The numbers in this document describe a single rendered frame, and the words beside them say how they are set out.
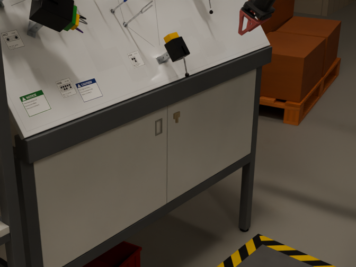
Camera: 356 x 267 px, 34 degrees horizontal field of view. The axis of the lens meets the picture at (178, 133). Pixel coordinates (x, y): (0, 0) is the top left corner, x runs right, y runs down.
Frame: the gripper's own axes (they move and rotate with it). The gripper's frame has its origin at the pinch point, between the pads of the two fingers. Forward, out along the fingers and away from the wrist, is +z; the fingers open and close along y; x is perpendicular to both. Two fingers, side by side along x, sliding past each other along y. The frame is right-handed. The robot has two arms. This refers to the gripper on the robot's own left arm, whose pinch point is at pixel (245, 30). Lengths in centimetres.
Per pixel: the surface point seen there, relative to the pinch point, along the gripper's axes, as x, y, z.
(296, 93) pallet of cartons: 1, -181, 97
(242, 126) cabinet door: 10, -39, 52
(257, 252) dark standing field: 47, -36, 93
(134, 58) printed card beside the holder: -19.7, 19.4, 21.3
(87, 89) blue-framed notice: -18, 42, 25
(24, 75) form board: -28, 58, 22
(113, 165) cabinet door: -3, 33, 47
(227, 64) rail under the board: -4.2, -19.5, 23.7
